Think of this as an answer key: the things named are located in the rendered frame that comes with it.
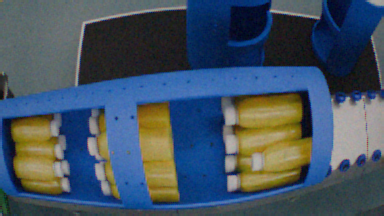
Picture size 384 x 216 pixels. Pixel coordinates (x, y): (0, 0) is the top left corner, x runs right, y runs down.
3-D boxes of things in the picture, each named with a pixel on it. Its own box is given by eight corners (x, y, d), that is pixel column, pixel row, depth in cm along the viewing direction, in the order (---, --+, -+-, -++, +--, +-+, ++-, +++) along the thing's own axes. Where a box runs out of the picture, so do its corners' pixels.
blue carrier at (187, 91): (311, 187, 137) (335, 175, 109) (20, 198, 135) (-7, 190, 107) (307, 83, 143) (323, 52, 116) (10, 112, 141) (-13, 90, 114)
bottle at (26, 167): (20, 179, 125) (61, 183, 126) (14, 176, 119) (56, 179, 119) (17, 157, 127) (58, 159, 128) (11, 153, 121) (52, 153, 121)
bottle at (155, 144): (173, 166, 120) (98, 166, 120) (172, 150, 126) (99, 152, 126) (169, 136, 117) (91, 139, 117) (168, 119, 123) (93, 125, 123)
